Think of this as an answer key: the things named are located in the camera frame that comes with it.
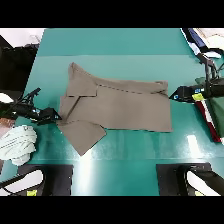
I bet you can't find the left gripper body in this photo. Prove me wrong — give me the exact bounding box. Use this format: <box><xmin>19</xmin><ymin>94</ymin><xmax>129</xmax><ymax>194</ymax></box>
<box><xmin>35</xmin><ymin>106</ymin><xmax>63</xmax><ymax>127</ymax></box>

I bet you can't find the red white striped garment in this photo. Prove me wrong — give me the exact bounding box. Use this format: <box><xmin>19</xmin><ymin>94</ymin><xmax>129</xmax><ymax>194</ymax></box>
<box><xmin>194</xmin><ymin>99</ymin><xmax>223</xmax><ymax>144</ymax></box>

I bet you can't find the brown T-shirt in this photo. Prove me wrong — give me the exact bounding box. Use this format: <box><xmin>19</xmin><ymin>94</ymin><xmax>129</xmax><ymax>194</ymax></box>
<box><xmin>56</xmin><ymin>61</ymin><xmax>174</xmax><ymax>157</ymax></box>

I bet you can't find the black garment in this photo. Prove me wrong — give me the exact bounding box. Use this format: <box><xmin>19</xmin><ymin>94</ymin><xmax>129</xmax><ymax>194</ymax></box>
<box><xmin>0</xmin><ymin>35</ymin><xmax>40</xmax><ymax>101</ymax></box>

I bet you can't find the heap of clothes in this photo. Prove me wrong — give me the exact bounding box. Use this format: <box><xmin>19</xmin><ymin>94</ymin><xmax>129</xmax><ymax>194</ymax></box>
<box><xmin>180</xmin><ymin>27</ymin><xmax>224</xmax><ymax>60</ymax></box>

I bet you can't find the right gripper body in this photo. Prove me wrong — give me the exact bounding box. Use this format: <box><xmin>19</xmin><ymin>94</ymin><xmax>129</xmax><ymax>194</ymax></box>
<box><xmin>168</xmin><ymin>84</ymin><xmax>203</xmax><ymax>104</ymax></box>

